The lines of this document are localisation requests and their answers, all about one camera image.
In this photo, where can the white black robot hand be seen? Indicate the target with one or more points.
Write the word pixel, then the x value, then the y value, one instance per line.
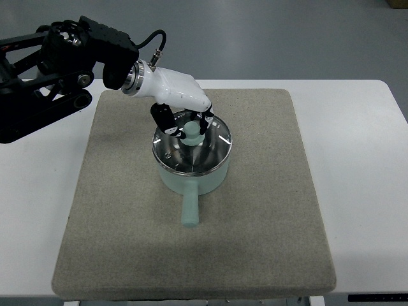
pixel 169 89

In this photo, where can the glass lid with green knob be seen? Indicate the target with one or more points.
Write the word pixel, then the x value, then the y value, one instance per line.
pixel 197 154

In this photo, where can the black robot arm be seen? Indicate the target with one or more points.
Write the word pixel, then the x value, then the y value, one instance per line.
pixel 44 75

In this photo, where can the mint green saucepan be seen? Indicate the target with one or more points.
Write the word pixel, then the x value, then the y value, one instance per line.
pixel 191 187

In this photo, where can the beige fabric mat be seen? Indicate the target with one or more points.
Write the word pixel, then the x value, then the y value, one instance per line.
pixel 260 235

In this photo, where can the cardboard box corner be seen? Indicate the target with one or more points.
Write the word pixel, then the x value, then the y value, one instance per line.
pixel 398 4

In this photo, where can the black table control panel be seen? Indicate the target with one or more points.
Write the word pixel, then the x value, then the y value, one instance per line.
pixel 388 297

